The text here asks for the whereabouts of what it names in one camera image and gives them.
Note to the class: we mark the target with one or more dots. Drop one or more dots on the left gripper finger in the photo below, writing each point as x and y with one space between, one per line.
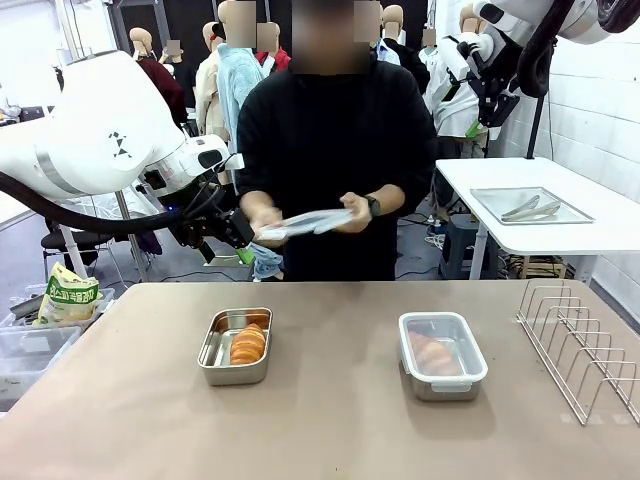
242 256
251 253

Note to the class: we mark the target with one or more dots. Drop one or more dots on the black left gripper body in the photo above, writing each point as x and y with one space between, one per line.
235 227

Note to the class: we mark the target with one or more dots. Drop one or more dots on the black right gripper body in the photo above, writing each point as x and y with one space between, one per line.
497 102

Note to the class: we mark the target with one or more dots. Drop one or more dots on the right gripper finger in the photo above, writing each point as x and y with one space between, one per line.
481 129
471 131

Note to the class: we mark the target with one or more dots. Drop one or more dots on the golden croissant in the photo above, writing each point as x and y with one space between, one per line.
432 352
247 345

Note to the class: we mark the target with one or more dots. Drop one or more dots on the metal tongs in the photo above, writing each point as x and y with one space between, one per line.
530 210

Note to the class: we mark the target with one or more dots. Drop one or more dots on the stainless steel food container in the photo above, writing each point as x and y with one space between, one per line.
220 372
445 392

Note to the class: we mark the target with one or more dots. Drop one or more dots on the perforated metal baking tray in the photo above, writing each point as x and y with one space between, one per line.
570 215

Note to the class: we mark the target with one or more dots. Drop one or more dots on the person's right forearm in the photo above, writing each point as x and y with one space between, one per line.
255 199

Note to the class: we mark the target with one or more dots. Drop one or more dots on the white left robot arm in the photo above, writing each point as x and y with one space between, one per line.
100 140

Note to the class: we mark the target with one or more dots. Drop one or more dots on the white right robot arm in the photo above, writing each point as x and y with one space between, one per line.
575 20

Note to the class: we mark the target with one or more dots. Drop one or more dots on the person's left forearm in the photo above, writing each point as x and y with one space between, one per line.
390 197

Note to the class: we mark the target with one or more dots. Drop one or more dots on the person's right hand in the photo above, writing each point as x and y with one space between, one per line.
265 215

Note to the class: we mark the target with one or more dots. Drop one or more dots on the person's left hand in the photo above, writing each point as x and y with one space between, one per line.
357 212

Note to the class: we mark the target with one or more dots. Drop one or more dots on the blue cloth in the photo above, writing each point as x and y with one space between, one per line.
267 265

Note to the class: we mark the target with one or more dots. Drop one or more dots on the mannequin in white shirt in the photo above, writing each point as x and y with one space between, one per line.
445 117

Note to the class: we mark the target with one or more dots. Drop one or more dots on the black tripod stand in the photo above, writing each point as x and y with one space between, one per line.
535 130

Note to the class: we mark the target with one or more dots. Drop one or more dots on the mannequin in black jacket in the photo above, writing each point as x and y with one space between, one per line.
415 70

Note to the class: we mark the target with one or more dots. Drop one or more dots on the grey blue stool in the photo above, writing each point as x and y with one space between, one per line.
465 240

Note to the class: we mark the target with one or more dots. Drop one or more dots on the black wrist watch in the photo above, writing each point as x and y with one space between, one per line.
373 205

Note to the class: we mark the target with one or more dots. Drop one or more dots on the person in black shirt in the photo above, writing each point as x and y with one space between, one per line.
335 140

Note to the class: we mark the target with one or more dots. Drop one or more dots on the mannequin in beige shirt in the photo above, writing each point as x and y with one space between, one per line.
207 95

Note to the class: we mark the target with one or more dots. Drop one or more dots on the mannequin in light blue shirt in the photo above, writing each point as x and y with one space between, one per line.
235 85

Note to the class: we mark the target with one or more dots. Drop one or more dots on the standing person in black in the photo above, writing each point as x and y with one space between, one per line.
186 82

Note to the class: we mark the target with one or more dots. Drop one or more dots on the mannequin in dark red shirt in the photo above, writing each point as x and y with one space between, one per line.
167 80

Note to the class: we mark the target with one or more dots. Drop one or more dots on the mannequin in red top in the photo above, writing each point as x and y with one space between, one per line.
282 57

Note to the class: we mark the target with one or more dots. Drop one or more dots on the yellow green snack bag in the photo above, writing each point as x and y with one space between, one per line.
70 300

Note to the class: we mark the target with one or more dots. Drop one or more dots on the clear plastic storage bin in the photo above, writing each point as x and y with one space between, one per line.
30 350
15 312

